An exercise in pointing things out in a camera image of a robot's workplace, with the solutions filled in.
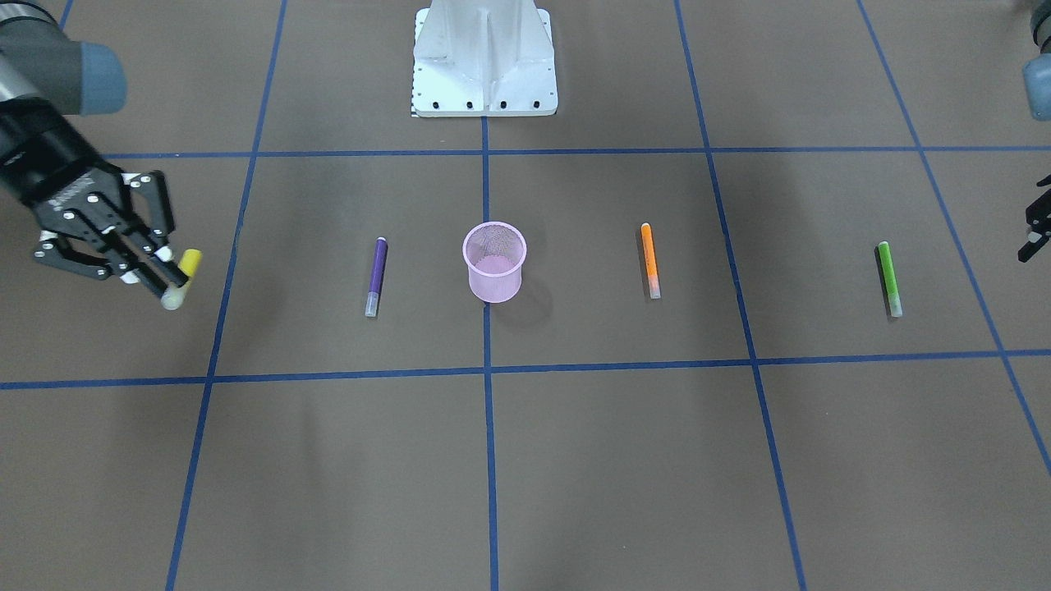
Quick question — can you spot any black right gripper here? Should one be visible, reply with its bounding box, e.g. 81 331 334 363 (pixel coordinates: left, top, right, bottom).
2 115 189 298

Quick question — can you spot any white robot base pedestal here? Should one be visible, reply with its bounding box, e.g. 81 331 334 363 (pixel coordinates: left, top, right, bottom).
411 1 559 117

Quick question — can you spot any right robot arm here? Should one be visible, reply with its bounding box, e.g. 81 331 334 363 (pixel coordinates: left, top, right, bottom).
1 1 190 299

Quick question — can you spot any yellow highlighter pen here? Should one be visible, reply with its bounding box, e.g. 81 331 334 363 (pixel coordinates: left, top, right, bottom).
160 248 204 311

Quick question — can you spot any orange highlighter pen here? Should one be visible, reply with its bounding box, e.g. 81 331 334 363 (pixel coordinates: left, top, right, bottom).
640 223 662 300

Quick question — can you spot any green highlighter pen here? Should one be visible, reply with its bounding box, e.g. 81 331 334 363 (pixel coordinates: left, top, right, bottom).
875 241 903 318

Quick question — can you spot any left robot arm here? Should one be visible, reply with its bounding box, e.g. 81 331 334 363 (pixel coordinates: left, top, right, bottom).
1017 1 1050 263

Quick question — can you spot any pink mesh pen holder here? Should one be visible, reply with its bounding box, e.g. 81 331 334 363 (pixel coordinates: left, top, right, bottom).
461 222 528 304

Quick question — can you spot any purple highlighter pen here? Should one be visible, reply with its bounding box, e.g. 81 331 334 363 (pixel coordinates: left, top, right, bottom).
364 236 389 318

